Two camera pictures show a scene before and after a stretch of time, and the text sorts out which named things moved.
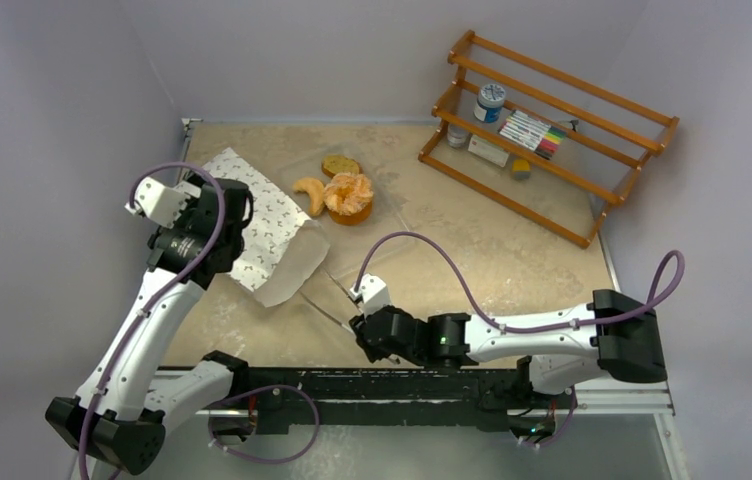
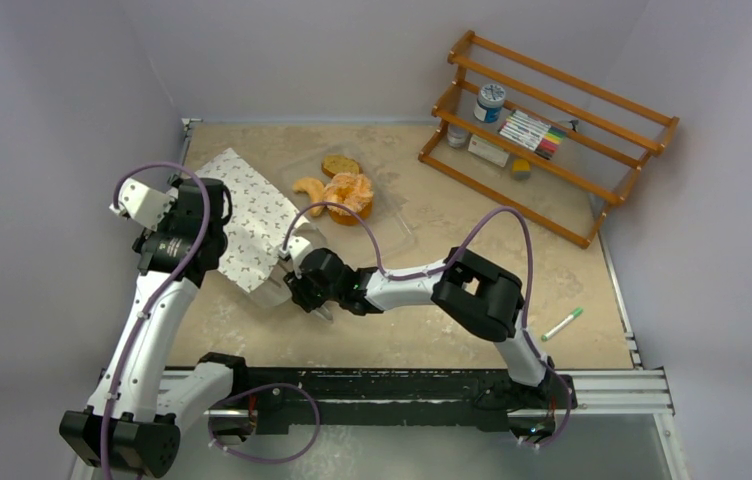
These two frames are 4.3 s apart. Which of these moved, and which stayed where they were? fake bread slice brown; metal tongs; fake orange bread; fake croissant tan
Moved: metal tongs
Stayed: fake orange bread; fake bread slice brown; fake croissant tan
